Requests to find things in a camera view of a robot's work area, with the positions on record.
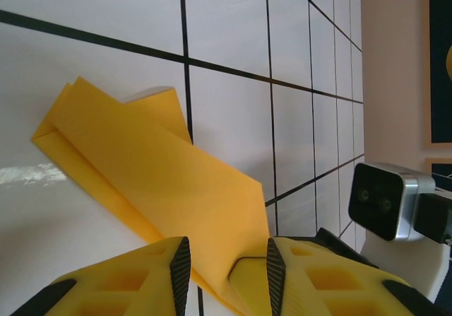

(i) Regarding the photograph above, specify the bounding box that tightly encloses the white grid mat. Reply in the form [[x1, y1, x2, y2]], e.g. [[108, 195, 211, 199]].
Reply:
[[0, 0, 364, 316]]

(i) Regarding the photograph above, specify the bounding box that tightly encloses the orange cloth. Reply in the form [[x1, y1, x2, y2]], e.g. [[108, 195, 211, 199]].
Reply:
[[30, 76, 273, 316]]

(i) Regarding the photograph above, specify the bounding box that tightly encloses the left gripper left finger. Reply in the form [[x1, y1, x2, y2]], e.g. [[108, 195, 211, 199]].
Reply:
[[12, 236, 194, 316]]

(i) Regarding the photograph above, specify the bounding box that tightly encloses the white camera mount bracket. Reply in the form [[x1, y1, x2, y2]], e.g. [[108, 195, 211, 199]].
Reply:
[[359, 229, 452, 303]]

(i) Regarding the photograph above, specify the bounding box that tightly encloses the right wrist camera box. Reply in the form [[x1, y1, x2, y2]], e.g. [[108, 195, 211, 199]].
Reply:
[[347, 162, 452, 245]]

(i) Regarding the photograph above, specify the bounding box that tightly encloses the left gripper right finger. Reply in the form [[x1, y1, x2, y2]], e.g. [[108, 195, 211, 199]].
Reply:
[[266, 237, 439, 316]]

